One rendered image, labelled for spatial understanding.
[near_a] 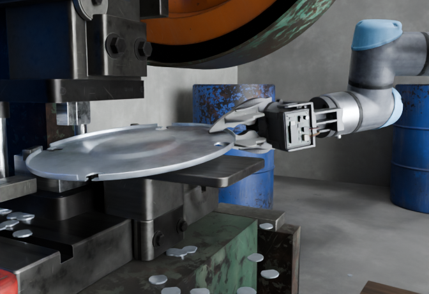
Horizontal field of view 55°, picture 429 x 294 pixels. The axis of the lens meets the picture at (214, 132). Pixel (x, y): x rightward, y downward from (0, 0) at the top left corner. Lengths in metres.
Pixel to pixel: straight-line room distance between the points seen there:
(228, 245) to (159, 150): 0.19
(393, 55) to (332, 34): 3.13
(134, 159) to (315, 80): 3.41
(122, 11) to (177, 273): 0.38
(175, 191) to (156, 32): 0.48
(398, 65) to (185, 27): 0.45
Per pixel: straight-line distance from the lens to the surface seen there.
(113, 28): 0.59
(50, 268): 0.49
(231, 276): 0.68
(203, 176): 0.47
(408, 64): 0.77
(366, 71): 0.75
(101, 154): 0.57
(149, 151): 0.55
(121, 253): 0.58
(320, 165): 3.93
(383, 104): 0.77
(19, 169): 0.67
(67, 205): 0.59
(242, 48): 0.84
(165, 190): 0.58
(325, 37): 3.88
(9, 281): 0.31
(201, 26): 0.92
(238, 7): 0.89
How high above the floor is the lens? 0.88
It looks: 7 degrees down
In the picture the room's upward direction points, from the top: straight up
